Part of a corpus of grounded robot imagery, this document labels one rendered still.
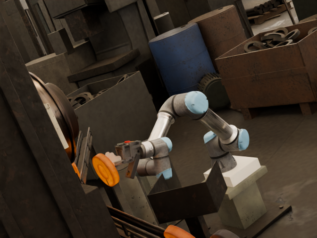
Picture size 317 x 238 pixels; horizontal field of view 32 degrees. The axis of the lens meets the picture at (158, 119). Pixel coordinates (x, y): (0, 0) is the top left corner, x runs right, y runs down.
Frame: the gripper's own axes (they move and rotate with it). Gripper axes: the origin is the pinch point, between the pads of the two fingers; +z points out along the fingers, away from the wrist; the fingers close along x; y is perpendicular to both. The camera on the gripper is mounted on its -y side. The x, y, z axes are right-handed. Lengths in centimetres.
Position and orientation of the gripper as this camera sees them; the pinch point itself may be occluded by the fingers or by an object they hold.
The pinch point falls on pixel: (104, 165)
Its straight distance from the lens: 244.5
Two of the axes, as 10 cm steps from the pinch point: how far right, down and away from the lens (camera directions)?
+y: -1.6, -9.8, -1.1
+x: 5.5, 0.1, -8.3
